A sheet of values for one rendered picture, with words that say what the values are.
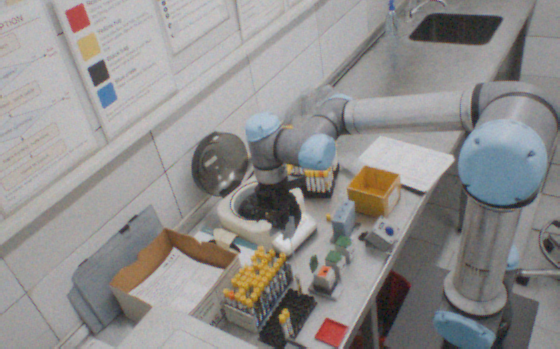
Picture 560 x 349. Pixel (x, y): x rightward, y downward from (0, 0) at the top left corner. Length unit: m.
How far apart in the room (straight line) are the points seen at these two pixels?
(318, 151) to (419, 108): 0.21
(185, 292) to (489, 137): 0.99
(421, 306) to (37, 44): 1.10
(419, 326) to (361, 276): 0.27
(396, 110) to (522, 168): 0.31
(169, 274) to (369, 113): 0.82
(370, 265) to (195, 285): 0.52
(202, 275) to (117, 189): 0.35
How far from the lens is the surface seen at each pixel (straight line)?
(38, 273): 1.43
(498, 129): 0.81
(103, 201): 1.48
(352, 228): 1.62
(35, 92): 1.28
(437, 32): 3.22
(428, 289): 1.39
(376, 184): 1.76
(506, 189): 0.82
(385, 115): 1.02
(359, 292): 1.48
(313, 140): 1.00
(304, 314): 1.41
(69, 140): 1.36
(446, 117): 0.97
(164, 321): 1.14
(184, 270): 1.56
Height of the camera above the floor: 2.02
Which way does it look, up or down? 36 degrees down
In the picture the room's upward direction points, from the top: 11 degrees counter-clockwise
